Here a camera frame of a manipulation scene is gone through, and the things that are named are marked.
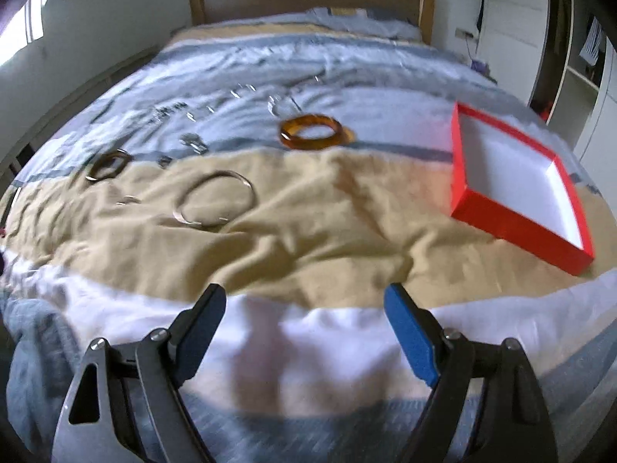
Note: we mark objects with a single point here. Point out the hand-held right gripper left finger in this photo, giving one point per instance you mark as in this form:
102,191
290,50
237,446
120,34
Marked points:
197,342

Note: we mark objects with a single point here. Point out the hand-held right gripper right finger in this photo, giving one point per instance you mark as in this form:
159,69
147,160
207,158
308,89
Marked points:
412,337

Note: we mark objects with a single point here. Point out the red cardboard box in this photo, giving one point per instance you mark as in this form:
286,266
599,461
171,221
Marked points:
511,173

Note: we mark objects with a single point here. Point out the dark brown bangle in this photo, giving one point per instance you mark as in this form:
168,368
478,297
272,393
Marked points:
96,173

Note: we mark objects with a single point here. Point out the amber resin bangle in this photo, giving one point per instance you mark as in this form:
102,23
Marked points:
308,144

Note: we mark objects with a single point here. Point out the red object in wardrobe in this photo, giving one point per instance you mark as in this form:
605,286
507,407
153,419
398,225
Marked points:
545,111

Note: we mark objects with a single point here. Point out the low white cabinet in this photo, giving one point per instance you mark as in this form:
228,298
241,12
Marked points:
72,101

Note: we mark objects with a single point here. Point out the purple tissue box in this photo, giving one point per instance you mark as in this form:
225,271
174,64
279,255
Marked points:
478,65

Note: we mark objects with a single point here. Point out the striped pillow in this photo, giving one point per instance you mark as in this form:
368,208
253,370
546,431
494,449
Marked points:
376,26

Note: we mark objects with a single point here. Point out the white wardrobe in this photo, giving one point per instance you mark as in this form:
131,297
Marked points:
516,33

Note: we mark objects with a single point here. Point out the hanging clothes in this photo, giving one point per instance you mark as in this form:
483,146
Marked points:
592,43

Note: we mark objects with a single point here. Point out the window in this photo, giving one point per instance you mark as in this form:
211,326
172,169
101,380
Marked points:
21,29

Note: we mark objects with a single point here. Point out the wall outlet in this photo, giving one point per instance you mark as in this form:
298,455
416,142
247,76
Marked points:
465,33

